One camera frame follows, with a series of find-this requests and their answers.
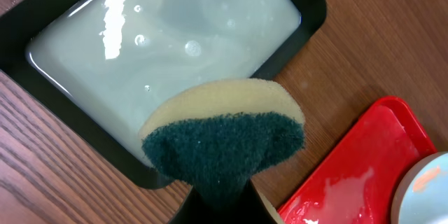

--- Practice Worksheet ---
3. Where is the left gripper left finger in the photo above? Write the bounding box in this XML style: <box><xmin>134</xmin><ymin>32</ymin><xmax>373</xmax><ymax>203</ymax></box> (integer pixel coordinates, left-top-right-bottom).
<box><xmin>168</xmin><ymin>188</ymin><xmax>210</xmax><ymax>224</ymax></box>

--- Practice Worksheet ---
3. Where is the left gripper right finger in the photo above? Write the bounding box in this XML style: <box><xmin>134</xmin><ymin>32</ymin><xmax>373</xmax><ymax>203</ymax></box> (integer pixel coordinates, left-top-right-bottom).
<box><xmin>237</xmin><ymin>181</ymin><xmax>280</xmax><ymax>224</ymax></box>

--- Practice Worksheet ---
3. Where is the green and yellow sponge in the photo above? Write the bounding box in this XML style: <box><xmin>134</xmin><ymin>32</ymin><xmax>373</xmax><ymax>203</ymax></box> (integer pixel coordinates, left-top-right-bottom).
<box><xmin>139</xmin><ymin>78</ymin><xmax>305</xmax><ymax>209</ymax></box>

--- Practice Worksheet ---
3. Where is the light blue plate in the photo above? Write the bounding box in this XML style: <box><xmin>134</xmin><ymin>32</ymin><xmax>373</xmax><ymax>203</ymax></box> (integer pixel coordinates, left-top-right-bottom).
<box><xmin>391</xmin><ymin>152</ymin><xmax>447</xmax><ymax>224</ymax></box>

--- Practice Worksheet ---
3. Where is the red plastic tray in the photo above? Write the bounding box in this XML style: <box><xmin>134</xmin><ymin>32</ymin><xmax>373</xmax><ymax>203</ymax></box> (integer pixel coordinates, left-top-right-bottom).
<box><xmin>278</xmin><ymin>96</ymin><xmax>436</xmax><ymax>224</ymax></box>

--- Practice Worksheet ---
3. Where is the black tray with soapy water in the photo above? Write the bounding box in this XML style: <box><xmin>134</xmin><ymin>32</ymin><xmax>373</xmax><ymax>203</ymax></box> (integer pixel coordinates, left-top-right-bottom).
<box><xmin>1</xmin><ymin>0</ymin><xmax>327</xmax><ymax>189</ymax></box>

